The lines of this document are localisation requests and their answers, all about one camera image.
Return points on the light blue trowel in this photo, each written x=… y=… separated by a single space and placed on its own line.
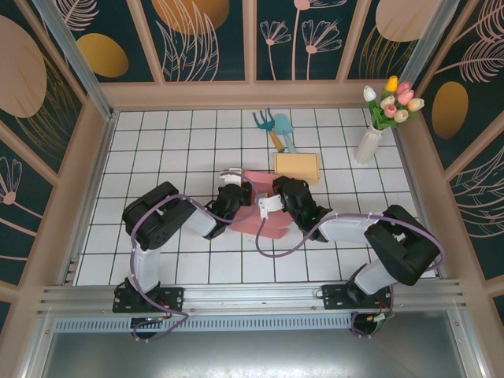
x=283 y=125

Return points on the yellow paper box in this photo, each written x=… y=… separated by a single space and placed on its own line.
x=297 y=167

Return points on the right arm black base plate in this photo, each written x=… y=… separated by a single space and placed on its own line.
x=334 y=295

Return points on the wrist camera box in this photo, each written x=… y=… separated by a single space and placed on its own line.
x=269 y=204
x=232 y=178

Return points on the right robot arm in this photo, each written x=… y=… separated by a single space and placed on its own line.
x=405 y=244

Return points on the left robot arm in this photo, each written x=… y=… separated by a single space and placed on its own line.
x=157 y=212

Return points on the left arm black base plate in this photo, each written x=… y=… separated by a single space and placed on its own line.
x=173 y=297

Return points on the aluminium corner post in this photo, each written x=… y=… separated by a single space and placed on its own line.
x=75 y=51
x=427 y=39

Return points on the white ribbed vase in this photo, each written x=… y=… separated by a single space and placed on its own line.
x=369 y=145

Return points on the pink paper box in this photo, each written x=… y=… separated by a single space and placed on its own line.
x=252 y=224

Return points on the aluminium side rail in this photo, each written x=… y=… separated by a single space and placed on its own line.
x=413 y=185
x=91 y=197

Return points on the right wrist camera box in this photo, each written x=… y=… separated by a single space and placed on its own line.
x=269 y=204

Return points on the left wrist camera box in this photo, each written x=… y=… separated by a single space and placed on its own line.
x=232 y=178

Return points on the grey metal sheet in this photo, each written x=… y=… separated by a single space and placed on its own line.
x=256 y=354

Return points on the tulip bouquet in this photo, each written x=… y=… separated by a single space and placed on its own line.
x=393 y=106

